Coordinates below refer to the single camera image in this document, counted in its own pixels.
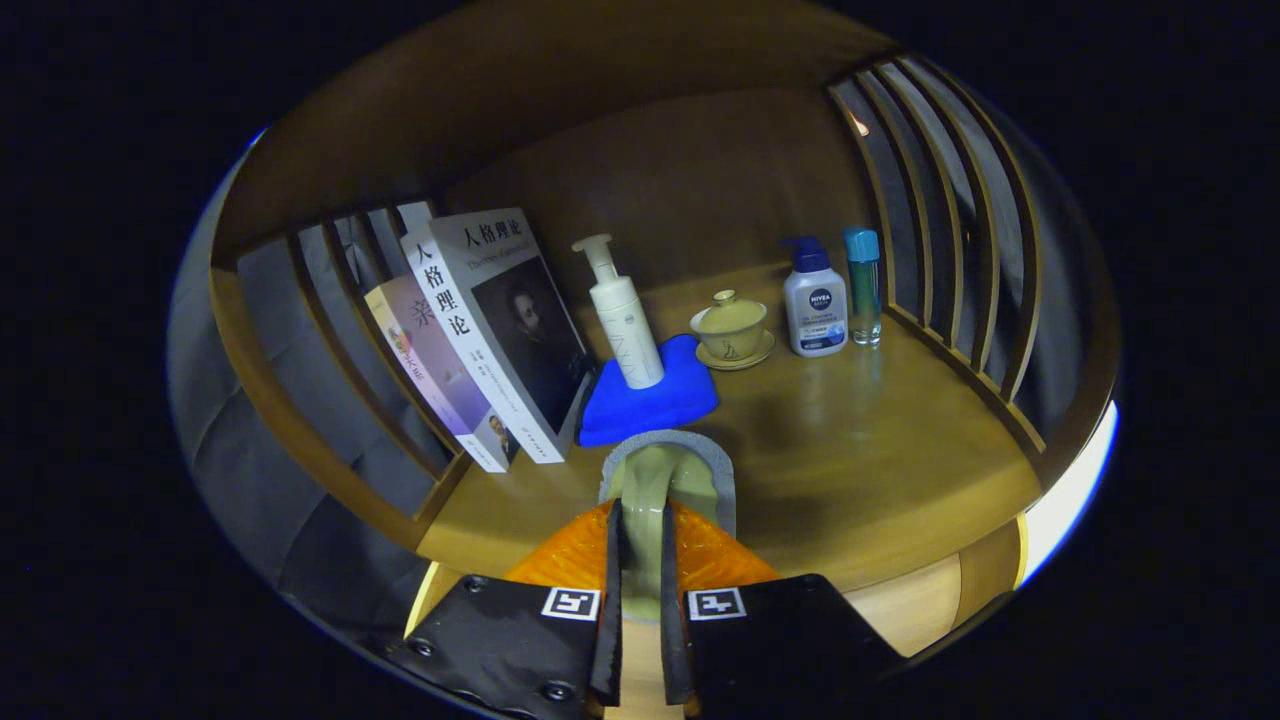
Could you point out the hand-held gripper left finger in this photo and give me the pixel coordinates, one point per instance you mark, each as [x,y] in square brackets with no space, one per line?
[608,640]

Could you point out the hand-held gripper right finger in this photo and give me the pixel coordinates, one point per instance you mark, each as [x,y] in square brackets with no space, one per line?
[672,640]

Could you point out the wooden cabinet countertop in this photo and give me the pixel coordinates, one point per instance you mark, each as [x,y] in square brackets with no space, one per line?
[850,450]

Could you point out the brown wooden cabinet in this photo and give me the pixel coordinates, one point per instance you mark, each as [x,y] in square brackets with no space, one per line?
[650,180]

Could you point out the blue cloth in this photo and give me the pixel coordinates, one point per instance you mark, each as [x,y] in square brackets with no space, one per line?
[650,405]

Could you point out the white pump bottle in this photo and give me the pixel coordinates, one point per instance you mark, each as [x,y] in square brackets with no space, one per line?
[630,340]

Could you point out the yellow lidded teacup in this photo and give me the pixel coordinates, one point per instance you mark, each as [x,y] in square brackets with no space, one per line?
[730,325]

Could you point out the purple book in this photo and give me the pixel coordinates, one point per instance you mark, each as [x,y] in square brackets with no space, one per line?
[430,360]

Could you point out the thick white book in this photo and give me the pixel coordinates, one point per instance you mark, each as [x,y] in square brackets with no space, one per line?
[470,330]

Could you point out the white lotion bottle blue cap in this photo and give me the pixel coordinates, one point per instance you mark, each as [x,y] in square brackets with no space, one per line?
[815,310]

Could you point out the slim teal bottle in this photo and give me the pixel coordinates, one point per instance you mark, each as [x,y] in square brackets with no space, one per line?
[863,290]

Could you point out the white grey appliance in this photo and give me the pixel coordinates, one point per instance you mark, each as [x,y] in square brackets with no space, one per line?
[1070,500]

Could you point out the thin pale book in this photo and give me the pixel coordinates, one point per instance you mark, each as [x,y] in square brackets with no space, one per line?
[415,218]

